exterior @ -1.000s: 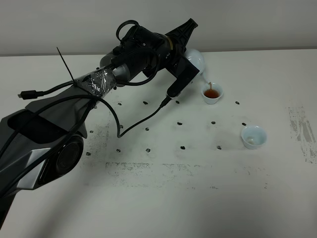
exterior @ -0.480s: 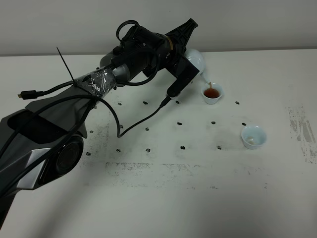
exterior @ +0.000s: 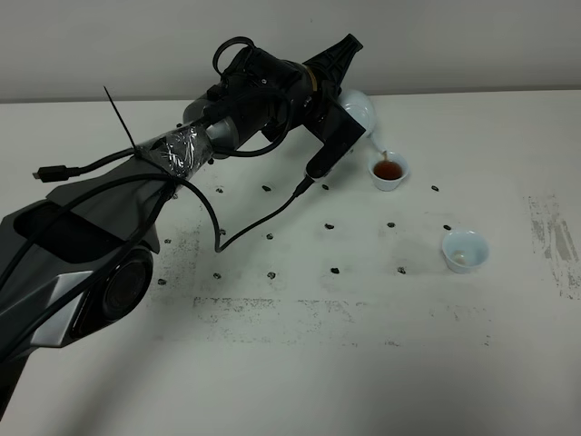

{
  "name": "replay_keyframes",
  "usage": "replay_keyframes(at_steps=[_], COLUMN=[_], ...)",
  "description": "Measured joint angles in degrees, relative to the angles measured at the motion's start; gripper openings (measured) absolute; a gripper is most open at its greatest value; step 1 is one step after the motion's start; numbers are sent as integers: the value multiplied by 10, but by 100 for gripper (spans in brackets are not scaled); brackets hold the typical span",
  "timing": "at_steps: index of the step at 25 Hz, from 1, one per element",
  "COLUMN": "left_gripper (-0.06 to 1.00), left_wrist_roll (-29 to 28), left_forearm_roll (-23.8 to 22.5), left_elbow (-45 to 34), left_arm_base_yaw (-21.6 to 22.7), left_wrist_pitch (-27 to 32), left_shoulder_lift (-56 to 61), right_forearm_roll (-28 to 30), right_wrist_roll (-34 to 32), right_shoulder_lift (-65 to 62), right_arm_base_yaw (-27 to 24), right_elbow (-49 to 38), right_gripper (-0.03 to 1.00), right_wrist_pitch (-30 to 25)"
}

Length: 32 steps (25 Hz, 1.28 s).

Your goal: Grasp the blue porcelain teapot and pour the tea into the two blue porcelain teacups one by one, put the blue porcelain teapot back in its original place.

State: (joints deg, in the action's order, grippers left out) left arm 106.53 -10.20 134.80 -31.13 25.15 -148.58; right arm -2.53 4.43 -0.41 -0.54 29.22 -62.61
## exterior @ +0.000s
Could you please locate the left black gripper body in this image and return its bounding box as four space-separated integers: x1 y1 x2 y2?
224 47 341 150

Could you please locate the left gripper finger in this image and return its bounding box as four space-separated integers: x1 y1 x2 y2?
303 34 363 86

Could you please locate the light blue porcelain teapot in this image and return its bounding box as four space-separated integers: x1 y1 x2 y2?
339 89 388 158

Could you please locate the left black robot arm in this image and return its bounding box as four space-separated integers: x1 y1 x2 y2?
1 35 364 405

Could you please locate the far light blue teacup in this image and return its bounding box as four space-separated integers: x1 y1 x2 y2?
368 151 409 192

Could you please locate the light blue teacup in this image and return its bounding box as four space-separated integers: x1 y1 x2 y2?
368 151 409 192
441 229 489 273

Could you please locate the near light blue teacup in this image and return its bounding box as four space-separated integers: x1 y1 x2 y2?
441 229 489 273

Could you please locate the left black camera cable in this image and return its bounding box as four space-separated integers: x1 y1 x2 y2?
0 36 315 292

